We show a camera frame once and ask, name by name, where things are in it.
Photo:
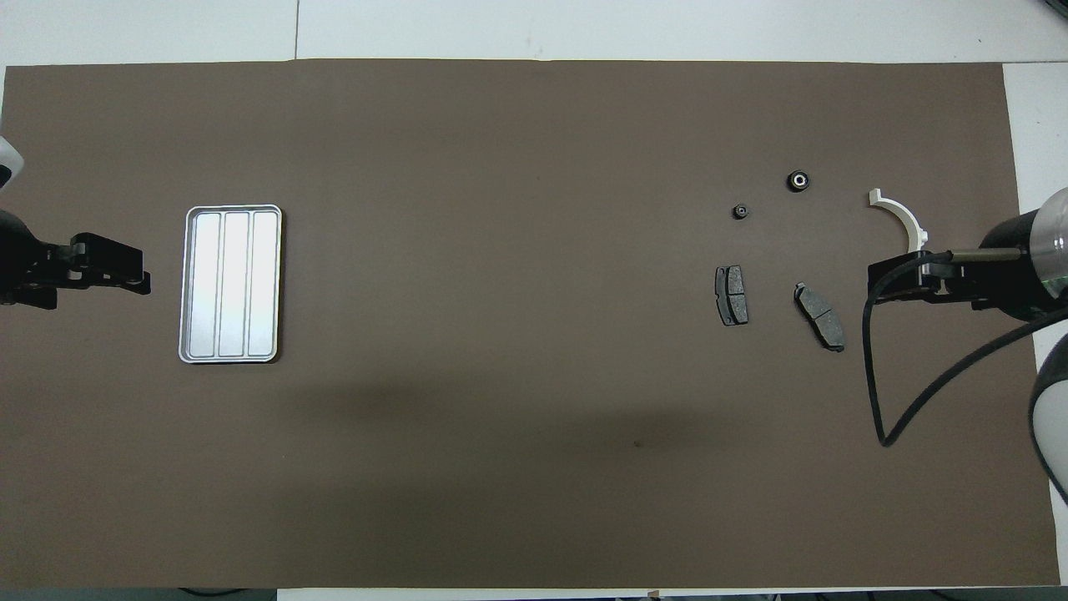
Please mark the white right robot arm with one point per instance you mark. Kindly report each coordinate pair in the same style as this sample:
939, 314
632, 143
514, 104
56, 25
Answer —
1051, 417

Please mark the curved grey brake pad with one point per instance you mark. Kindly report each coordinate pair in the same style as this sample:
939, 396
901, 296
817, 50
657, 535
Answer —
819, 317

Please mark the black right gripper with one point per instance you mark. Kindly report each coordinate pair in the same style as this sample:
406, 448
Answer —
968, 280

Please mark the brown table mat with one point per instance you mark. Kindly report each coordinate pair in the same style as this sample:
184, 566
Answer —
501, 334

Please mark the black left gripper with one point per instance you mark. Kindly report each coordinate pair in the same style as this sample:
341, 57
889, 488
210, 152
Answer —
46, 267

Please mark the rectangular grey brake pad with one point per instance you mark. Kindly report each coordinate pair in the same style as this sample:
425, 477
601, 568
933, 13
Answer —
732, 296

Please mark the silver metal tray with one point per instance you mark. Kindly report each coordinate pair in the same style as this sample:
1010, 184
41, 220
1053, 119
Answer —
234, 284

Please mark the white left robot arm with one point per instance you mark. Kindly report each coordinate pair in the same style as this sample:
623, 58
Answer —
7, 163

